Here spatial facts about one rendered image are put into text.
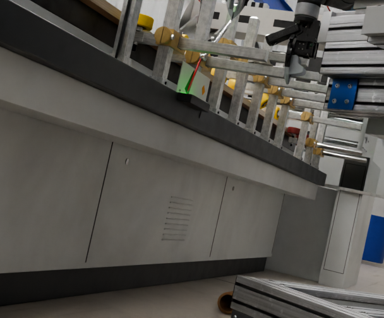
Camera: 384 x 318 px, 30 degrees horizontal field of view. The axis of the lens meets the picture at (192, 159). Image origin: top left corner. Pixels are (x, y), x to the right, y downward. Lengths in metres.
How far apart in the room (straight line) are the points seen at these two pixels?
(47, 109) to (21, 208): 0.44
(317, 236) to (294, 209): 0.24
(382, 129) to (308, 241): 2.95
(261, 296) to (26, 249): 0.66
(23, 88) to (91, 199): 0.84
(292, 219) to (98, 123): 3.22
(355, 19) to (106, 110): 0.71
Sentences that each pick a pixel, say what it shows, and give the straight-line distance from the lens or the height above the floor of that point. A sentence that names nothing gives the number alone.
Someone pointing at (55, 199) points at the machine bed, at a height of 0.31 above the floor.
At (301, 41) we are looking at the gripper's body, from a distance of 2.31.
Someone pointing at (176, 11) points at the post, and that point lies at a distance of 2.15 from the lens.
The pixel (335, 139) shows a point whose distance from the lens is 4.79.
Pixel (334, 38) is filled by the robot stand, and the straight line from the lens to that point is 2.05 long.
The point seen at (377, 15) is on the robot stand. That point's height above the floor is 0.93.
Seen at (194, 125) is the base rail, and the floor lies 0.63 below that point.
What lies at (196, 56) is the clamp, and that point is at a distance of 2.33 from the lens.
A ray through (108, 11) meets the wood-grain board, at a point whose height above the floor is 0.88.
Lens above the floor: 0.43
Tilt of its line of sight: 2 degrees up
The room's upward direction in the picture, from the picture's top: 12 degrees clockwise
